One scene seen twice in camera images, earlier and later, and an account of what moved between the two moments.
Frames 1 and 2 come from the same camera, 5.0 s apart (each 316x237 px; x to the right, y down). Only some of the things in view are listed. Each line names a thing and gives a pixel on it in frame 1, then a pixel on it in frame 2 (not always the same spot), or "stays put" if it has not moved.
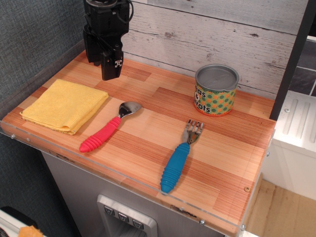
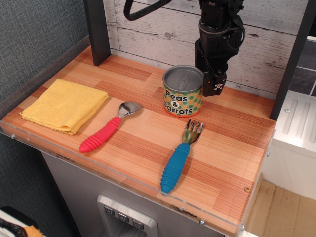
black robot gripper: [106, 22] to [222, 34]
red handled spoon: [125, 108] stays put
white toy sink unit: [290, 163] stays put
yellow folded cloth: [64, 106] stays put
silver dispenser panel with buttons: [120, 220] stays put
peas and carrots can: [215, 87] to [182, 89]
